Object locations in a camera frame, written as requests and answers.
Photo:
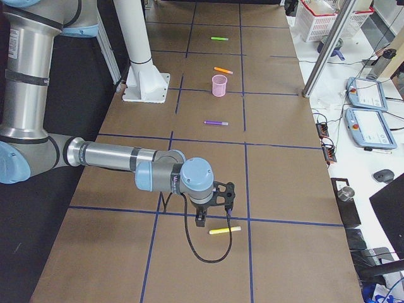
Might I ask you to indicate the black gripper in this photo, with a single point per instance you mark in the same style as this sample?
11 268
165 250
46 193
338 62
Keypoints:
202 208

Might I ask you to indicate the yellow highlighter pen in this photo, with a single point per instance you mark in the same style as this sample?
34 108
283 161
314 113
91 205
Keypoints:
224 230

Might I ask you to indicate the green highlighter pen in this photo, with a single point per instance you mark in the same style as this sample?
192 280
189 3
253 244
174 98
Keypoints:
219 38

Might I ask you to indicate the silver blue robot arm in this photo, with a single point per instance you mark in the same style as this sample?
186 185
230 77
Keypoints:
28 150

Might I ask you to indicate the purple marker pen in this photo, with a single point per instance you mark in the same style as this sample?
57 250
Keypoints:
216 123

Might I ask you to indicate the pink mesh pen holder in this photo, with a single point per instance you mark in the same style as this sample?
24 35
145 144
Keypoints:
219 85

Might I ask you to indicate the orange highlighter pen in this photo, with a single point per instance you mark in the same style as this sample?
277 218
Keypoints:
222 70

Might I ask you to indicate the lower orange black connector box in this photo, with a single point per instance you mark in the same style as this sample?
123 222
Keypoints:
329 153

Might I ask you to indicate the orange black connector box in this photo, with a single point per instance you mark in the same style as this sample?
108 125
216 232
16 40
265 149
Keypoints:
322 129
329 153

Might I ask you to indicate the small metal cup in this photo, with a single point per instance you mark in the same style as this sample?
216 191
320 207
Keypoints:
346 193

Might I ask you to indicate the upper orange black connector box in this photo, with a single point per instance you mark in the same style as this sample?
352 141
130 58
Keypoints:
322 129

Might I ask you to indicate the black monitor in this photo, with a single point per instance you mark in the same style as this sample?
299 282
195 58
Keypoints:
387 204

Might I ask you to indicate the lower blue teach pendant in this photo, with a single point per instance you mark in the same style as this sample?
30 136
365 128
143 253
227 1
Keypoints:
369 129

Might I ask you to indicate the blue teach pendant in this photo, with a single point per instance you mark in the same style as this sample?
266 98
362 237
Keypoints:
369 129
367 94

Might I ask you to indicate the black computer mouse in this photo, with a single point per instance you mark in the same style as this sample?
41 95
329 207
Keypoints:
386 176

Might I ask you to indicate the upper blue teach pendant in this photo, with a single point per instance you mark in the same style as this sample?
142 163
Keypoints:
367 94

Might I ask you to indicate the white plastic basket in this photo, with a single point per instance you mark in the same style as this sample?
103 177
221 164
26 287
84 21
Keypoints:
314 19

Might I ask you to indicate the dark water bottle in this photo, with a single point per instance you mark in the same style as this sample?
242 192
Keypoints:
381 63

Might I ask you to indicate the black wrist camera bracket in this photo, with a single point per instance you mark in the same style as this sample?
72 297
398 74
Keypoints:
223 195

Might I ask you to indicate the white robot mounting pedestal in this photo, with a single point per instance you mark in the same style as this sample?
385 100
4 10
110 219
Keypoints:
145 83

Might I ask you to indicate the aluminium frame post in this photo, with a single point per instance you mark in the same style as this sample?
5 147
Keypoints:
333 36

